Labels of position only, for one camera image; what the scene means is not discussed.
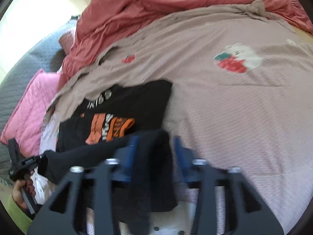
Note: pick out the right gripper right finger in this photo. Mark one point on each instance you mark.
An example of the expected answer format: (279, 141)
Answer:
(227, 203)

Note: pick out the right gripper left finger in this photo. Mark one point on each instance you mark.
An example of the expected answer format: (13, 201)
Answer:
(66, 210)

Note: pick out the black sweater orange cuffs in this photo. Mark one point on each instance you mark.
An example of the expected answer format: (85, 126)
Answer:
(101, 126)

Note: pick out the pink quilted pillow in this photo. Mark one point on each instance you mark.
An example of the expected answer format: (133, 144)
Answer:
(25, 122)

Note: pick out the grey quilted headboard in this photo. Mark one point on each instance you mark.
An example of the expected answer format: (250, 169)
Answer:
(48, 55)

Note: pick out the pink patterned duvet cover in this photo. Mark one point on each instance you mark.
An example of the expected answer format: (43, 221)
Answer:
(242, 94)

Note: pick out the mauve small pillow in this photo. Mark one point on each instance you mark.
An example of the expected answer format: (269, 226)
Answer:
(66, 40)

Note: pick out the salmon red comforter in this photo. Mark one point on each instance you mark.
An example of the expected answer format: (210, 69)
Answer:
(159, 7)

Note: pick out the yellow mattress sheet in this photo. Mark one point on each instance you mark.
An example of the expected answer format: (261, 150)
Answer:
(305, 36)

